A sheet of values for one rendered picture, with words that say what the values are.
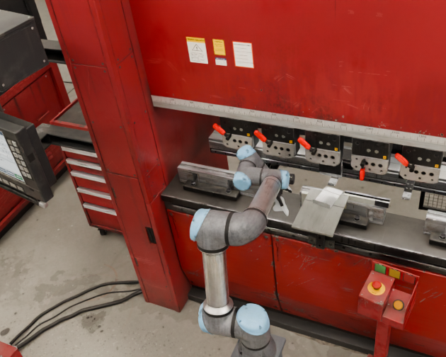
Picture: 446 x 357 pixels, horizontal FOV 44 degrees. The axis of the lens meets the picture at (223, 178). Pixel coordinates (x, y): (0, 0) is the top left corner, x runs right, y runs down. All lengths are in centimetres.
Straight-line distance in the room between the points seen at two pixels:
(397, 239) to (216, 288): 90
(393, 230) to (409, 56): 85
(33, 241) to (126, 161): 170
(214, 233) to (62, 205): 267
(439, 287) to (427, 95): 91
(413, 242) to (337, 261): 37
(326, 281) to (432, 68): 121
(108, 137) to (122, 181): 27
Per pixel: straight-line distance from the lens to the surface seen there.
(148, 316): 344
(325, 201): 248
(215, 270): 196
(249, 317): 207
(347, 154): 270
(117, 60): 237
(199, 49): 233
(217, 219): 185
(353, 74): 213
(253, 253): 283
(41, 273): 394
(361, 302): 244
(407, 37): 203
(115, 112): 248
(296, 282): 287
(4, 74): 216
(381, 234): 253
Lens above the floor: 267
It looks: 39 degrees down
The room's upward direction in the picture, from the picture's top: 9 degrees counter-clockwise
